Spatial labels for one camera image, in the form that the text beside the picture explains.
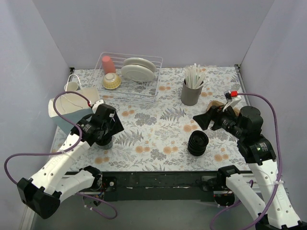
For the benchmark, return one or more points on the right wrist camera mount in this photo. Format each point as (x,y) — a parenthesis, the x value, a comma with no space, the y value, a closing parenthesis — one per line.
(232,98)

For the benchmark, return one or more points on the white plate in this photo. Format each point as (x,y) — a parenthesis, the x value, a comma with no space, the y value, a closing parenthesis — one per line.
(141,62)
(137,73)

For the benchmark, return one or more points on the white wire dish rack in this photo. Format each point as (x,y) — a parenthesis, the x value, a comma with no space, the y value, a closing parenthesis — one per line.
(128,91)

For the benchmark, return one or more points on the bundle of white straws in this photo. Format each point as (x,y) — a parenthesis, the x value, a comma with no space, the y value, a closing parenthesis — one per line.
(195,76)

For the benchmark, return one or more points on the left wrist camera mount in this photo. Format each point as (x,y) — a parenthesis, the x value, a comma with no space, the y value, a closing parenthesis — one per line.
(96,104)

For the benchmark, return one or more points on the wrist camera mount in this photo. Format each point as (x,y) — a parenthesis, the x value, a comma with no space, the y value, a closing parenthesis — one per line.
(96,104)
(232,98)

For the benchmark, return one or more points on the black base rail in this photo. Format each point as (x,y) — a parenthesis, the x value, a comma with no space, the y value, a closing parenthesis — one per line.
(155,185)

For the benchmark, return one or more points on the grey straw holder cup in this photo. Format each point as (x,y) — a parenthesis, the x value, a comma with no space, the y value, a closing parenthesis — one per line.
(189,96)

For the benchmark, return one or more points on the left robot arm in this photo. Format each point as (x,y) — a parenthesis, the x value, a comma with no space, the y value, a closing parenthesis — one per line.
(47,188)

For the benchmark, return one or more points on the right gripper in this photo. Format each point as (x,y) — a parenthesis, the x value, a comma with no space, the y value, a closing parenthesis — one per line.
(213,120)

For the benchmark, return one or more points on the front white plate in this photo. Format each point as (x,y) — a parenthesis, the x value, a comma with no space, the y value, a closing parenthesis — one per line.
(137,73)

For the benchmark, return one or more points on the dark coffee cup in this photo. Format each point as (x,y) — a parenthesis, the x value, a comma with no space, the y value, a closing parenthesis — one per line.
(105,144)

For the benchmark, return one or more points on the small white mug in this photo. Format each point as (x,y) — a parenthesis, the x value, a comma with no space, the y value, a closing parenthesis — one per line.
(71,86)

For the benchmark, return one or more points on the rear white plate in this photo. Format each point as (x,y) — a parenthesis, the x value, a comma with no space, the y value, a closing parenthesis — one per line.
(141,62)

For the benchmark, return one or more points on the brown cardboard cup carrier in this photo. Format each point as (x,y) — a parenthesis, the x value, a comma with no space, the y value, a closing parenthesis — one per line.
(218,103)

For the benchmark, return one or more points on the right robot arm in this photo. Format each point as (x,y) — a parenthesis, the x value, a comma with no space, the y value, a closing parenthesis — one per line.
(273,210)

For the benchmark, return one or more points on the floral table mat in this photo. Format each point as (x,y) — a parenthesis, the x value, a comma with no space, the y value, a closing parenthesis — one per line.
(155,135)

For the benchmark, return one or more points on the pink plastic cup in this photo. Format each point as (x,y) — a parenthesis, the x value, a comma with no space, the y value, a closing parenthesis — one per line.
(108,65)

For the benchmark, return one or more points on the stack of black lids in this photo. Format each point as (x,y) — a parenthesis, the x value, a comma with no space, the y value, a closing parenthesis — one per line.
(197,143)

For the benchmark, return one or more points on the light blue paper bag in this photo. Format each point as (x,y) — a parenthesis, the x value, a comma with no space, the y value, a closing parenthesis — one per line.
(72,107)

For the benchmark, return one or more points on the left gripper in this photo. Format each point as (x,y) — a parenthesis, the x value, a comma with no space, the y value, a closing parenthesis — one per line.
(111,129)

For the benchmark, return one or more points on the yellow patterned bowl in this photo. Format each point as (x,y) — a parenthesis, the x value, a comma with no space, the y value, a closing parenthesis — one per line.
(111,81)

